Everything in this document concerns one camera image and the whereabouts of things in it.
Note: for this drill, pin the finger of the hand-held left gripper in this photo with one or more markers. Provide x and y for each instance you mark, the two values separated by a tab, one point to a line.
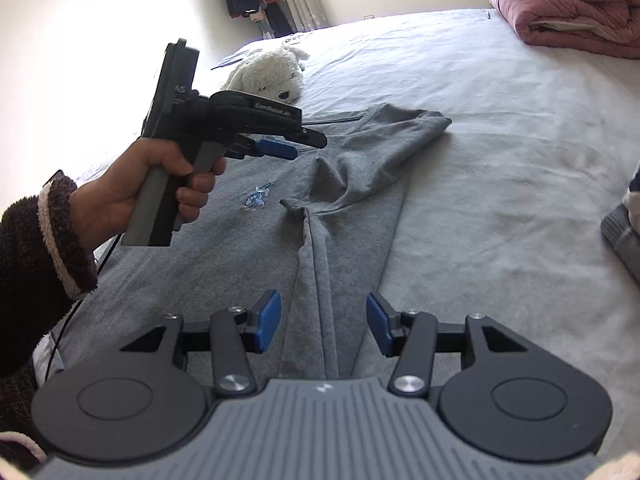
310	138
275	150

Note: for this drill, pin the grey t-shirt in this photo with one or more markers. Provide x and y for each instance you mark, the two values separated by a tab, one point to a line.
225	240

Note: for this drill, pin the person's left hand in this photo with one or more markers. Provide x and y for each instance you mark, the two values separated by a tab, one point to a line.
110	200

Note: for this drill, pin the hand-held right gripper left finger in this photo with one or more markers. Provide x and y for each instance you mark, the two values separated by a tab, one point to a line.
267	320

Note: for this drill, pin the white plush dog toy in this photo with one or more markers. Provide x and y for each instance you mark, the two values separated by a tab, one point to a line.
270	72

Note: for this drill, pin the stack of folded clothes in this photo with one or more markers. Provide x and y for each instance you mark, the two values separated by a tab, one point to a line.
622	240

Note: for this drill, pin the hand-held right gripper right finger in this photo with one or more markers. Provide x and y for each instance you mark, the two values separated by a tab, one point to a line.
380	322

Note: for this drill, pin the person's left forearm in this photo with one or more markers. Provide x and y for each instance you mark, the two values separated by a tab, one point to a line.
30	260

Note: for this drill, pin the dark notebook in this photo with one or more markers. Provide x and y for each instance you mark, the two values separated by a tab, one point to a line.
227	62

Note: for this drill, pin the pink folded quilt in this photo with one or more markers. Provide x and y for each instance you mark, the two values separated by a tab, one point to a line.
565	5

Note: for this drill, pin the grey bed sheet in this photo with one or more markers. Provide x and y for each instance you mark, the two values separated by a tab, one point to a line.
500	185

